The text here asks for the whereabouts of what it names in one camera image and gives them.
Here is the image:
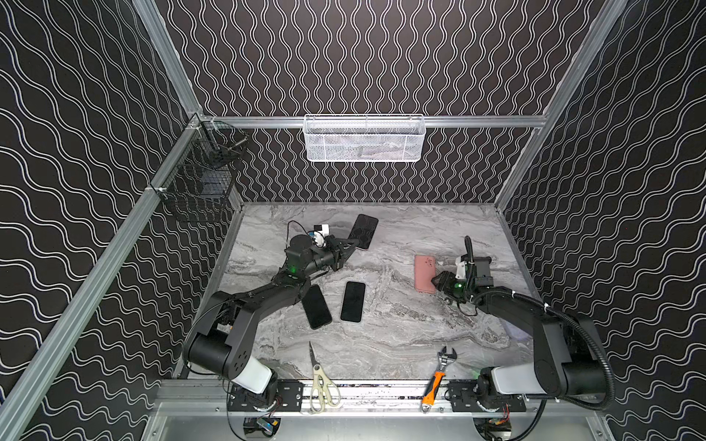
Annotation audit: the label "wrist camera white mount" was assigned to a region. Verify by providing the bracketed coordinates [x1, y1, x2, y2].
[308, 224, 330, 248]
[455, 257, 467, 281]

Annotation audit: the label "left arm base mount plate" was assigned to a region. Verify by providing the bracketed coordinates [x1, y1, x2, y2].
[226, 380, 304, 413]

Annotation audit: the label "pink phone case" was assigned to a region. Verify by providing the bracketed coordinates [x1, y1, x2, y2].
[414, 255, 437, 294]

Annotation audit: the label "beige handled scissors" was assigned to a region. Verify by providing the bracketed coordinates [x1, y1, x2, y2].
[309, 343, 342, 413]

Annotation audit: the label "black wire basket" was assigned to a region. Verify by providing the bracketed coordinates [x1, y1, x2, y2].
[158, 121, 251, 224]

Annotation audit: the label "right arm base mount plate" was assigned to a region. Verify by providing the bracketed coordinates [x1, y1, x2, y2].
[444, 380, 527, 413]

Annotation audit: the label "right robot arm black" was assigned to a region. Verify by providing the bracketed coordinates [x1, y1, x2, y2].
[430, 255, 616, 411]

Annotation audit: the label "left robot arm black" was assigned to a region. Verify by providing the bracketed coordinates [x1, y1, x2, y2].
[183, 233, 360, 394]

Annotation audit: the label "phone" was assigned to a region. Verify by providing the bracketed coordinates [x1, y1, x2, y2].
[348, 214, 379, 250]

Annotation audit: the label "black smartphone green case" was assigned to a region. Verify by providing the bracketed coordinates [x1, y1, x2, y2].
[340, 281, 366, 323]

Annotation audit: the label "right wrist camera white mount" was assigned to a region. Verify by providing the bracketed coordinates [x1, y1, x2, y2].
[455, 257, 467, 281]

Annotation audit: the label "black smartphone left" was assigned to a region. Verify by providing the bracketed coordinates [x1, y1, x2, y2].
[302, 285, 333, 330]

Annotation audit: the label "orange handled adjustable wrench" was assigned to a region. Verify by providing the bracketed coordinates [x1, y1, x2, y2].
[421, 347, 458, 413]

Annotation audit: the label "white wire mesh basket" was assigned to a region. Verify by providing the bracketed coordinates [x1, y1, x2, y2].
[303, 114, 427, 163]

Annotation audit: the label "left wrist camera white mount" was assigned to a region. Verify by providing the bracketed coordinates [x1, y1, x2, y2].
[308, 224, 330, 248]

